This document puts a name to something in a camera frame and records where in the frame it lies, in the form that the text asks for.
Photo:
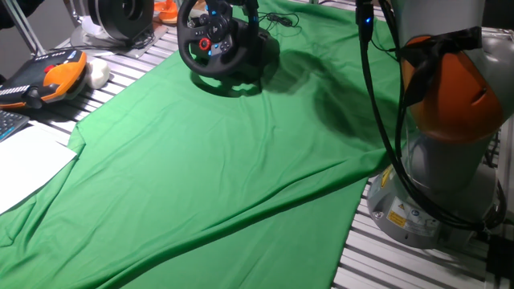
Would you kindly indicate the thin grey metal rod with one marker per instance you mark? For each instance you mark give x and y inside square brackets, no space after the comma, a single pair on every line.
[73,16]

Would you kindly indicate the black steering wheel base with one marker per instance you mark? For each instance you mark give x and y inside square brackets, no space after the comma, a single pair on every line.
[267,48]

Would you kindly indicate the orange plastic object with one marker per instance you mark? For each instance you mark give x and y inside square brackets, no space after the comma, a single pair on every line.
[166,12]

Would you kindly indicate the white paper sheet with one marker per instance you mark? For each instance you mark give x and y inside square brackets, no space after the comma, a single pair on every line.
[28,164]

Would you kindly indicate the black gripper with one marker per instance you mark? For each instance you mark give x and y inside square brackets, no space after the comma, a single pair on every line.
[243,2]

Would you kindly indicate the black computer keyboard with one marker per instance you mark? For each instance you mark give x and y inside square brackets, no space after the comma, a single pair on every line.
[10,124]

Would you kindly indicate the grey metal frame post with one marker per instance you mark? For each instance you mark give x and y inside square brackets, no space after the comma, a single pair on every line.
[24,28]

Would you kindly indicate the silver and orange robot arm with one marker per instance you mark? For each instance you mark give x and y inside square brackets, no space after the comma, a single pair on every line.
[454,100]

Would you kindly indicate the orange and black teach pendant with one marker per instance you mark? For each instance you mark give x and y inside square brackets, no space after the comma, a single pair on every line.
[48,78]

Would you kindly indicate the green cloth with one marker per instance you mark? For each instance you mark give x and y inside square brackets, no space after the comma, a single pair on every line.
[201,180]

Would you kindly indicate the black racing steering wheel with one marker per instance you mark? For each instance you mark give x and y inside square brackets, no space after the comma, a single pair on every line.
[182,38]

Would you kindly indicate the white rounded lump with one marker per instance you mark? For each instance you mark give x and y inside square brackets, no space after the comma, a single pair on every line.
[97,73]

